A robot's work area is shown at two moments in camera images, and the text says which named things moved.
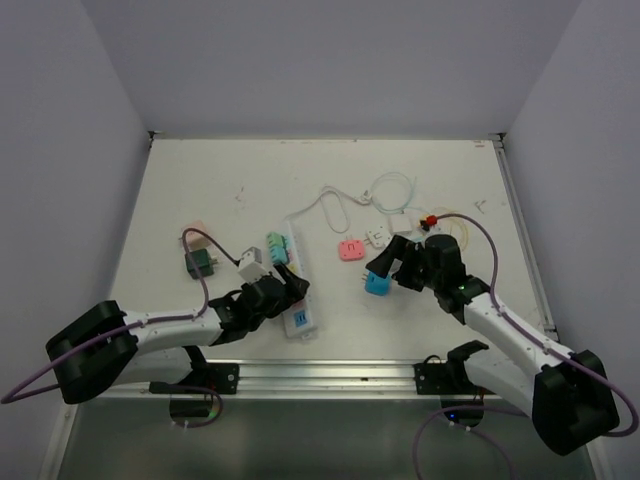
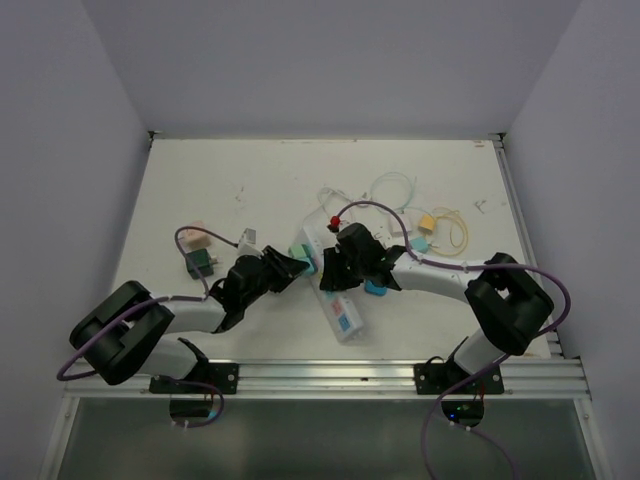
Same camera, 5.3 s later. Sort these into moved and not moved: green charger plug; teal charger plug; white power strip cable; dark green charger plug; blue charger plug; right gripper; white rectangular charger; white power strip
Moved: white power strip cable; teal charger plug; right gripper; green charger plug; white power strip
Not moved: dark green charger plug; blue charger plug; white rectangular charger
